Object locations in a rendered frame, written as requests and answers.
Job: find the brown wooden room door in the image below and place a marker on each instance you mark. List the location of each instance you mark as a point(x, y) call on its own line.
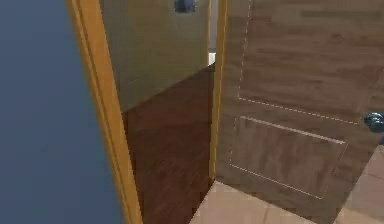
point(300, 83)

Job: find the yellow wooden door frame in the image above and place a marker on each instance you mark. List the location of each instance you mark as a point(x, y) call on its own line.
point(103, 110)

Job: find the dark round door knob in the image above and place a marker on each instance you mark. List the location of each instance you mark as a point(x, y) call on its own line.
point(374, 122)

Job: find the dark blue wall object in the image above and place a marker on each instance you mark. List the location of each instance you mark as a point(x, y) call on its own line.
point(184, 5)

